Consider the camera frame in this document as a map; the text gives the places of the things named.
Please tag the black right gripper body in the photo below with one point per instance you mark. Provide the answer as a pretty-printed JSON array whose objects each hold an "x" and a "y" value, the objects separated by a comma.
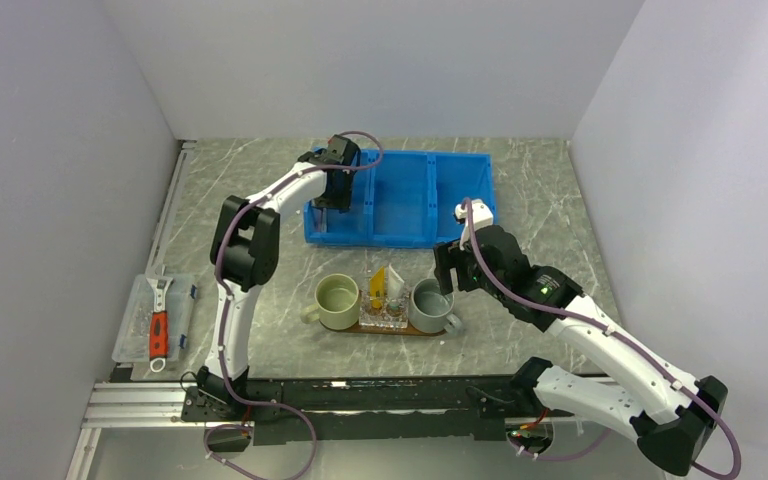
[{"x": 469, "y": 275}]

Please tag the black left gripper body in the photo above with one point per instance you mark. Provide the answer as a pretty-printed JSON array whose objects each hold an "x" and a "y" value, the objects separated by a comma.
[{"x": 338, "y": 199}]

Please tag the white toothpaste tube green cap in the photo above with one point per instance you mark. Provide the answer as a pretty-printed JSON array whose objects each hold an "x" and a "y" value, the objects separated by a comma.
[{"x": 395, "y": 287}]

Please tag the grey ceramic mug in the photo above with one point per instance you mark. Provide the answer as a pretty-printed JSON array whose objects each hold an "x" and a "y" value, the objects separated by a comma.
[{"x": 432, "y": 312}]

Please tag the yellow orange tube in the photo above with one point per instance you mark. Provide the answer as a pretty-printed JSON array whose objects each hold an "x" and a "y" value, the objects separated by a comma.
[{"x": 378, "y": 289}]

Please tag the clear glass toothbrush holder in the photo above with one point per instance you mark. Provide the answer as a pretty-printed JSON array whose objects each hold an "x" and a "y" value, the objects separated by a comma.
[{"x": 383, "y": 317}]

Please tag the light green ceramic mug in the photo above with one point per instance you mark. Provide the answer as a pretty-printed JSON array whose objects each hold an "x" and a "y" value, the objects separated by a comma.
[{"x": 337, "y": 302}]

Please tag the brown oval wooden tray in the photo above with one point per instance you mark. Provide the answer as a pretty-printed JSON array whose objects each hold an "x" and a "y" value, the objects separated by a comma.
[{"x": 408, "y": 330}]

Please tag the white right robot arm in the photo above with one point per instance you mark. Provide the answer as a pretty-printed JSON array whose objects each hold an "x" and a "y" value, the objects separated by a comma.
[{"x": 667, "y": 412}]

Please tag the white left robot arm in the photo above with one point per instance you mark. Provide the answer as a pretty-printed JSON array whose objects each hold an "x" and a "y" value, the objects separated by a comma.
[{"x": 245, "y": 255}]

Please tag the blue middle storage bin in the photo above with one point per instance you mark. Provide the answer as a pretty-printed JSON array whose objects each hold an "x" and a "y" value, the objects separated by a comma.
[{"x": 401, "y": 201}]

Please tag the blue storage bin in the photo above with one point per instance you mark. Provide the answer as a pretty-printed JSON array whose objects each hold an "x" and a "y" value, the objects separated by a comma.
[
  {"x": 459, "y": 175},
  {"x": 344, "y": 228},
  {"x": 401, "y": 201}
]

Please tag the blue right storage bin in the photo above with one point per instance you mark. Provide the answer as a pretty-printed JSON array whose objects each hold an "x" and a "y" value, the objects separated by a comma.
[{"x": 459, "y": 175}]

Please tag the blue left storage bin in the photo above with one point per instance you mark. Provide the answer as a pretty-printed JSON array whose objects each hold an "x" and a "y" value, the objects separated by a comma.
[{"x": 344, "y": 228}]

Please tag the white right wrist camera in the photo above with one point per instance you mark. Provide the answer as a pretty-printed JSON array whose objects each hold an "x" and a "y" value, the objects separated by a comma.
[{"x": 474, "y": 211}]

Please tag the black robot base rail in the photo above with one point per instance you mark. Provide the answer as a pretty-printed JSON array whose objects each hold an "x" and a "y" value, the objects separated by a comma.
[{"x": 278, "y": 411}]

